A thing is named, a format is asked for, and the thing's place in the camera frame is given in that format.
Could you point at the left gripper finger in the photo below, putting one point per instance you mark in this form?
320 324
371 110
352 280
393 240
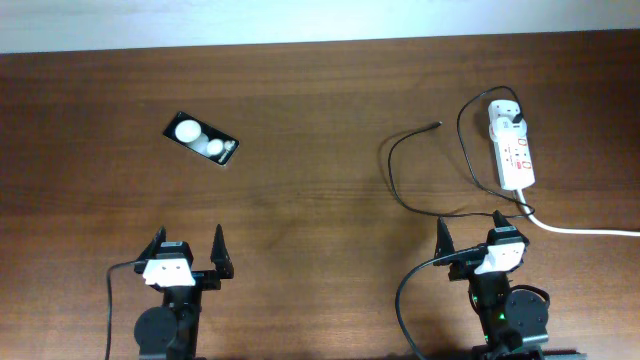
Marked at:
152 248
220 256

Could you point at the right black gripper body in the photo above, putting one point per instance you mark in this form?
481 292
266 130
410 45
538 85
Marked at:
467 268

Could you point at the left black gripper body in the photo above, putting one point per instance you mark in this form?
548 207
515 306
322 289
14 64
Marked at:
191 295

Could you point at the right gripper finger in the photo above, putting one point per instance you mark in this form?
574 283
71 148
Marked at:
500 220
444 245

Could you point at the black smartphone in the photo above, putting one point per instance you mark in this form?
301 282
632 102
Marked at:
202 138

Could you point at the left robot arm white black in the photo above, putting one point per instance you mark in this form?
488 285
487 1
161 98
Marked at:
170 330

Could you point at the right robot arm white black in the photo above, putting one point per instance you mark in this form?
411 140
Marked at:
513 317

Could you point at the white USB charger plug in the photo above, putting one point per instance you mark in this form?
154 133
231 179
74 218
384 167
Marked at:
506 127

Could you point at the white power strip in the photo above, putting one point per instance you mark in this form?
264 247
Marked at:
513 156

